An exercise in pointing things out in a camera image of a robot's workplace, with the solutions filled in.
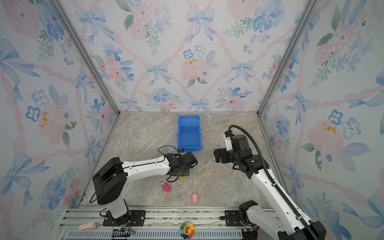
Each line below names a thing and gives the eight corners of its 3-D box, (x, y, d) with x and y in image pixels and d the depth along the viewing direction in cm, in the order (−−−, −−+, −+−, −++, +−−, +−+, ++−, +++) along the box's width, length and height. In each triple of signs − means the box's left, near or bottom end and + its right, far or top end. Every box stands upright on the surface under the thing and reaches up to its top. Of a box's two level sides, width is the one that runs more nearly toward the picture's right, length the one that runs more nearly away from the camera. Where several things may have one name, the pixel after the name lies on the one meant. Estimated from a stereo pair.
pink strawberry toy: (164, 193, 83) (163, 192, 81) (161, 183, 87) (160, 181, 84) (171, 190, 84) (170, 189, 82) (168, 181, 88) (168, 179, 85)
